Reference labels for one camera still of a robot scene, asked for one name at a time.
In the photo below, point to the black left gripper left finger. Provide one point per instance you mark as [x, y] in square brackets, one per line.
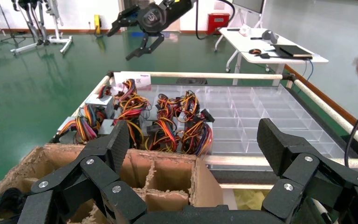
[101, 167]

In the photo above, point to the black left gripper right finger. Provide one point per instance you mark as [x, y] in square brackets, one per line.
[296, 167]

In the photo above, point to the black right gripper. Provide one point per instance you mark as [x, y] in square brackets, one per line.
[154, 17]

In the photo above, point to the white sign black Chinese text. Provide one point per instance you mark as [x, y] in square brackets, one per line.
[129, 77]

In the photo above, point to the yellow plastic sheet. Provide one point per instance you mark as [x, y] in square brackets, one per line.
[253, 199]

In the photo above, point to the brown cardboard divider box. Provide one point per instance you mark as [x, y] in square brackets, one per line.
[172, 173]

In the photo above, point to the clear acrylic divider tray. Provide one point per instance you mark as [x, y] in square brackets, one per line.
[259, 105]

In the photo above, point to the red metal cabinet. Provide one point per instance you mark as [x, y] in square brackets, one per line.
[217, 24]

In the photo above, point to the white wheeled equipment stand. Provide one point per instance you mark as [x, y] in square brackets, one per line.
[55, 38]

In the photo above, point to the monitor on white stand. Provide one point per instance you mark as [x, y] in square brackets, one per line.
[248, 5]

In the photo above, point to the white office table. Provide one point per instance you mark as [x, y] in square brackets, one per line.
[253, 43]

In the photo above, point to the black computer mouse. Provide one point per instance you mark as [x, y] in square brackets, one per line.
[263, 56]

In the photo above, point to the black closed laptop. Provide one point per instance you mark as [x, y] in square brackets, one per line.
[293, 51]

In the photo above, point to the grey headset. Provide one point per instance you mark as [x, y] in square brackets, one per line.
[270, 35]

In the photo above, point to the yellow floor post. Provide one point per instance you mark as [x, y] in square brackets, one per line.
[97, 24]

